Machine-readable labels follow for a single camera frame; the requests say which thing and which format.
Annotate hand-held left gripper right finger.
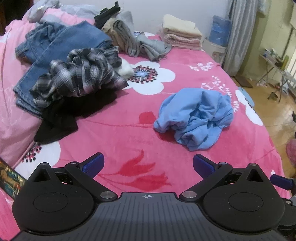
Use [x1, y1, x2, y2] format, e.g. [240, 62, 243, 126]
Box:
[180, 154, 270, 202]

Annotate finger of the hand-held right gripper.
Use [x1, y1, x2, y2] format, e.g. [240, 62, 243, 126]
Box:
[270, 174, 294, 191]

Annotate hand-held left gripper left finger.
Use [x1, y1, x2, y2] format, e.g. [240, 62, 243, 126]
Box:
[30, 152, 117, 202]

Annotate blue printed t-shirt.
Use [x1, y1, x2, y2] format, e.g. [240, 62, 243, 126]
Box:
[154, 88, 234, 151]

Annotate pink fluffy item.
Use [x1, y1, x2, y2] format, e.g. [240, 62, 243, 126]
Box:
[285, 139, 296, 167]

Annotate pink floral blanket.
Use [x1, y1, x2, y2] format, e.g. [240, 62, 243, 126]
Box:
[0, 9, 287, 241]

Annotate black garment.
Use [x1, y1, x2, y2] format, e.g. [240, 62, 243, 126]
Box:
[34, 89, 117, 143]

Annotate smartphone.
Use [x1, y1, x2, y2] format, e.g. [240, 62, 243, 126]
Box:
[0, 159, 26, 202]

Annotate black white plaid shirt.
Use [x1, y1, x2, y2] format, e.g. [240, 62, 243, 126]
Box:
[30, 46, 129, 108]

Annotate dark floor mat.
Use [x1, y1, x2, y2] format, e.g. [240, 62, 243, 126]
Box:
[236, 76, 254, 88]

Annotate white water dispenser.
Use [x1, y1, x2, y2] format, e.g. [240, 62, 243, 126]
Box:
[203, 38, 227, 67]

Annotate folding table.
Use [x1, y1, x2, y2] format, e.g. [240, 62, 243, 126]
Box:
[258, 48, 296, 102]

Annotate blue denim jeans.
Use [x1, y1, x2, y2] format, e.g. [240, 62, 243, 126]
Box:
[13, 21, 114, 116]

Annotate light grey garment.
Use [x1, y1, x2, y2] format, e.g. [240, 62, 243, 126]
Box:
[135, 35, 172, 61]

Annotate tan garment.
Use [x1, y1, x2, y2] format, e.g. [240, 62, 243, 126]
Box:
[102, 19, 126, 47]

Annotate grey curtain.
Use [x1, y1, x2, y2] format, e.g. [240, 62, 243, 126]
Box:
[223, 0, 258, 77]

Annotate blue water jug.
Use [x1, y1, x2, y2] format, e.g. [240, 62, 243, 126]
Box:
[209, 16, 232, 47]

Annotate grey sweater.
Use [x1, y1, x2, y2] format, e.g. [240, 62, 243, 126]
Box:
[113, 10, 140, 57]

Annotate cream folded towel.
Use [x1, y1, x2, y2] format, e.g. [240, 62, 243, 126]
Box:
[162, 14, 203, 39]

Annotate grey-blue quilt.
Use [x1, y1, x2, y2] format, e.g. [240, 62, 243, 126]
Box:
[28, 0, 100, 23]

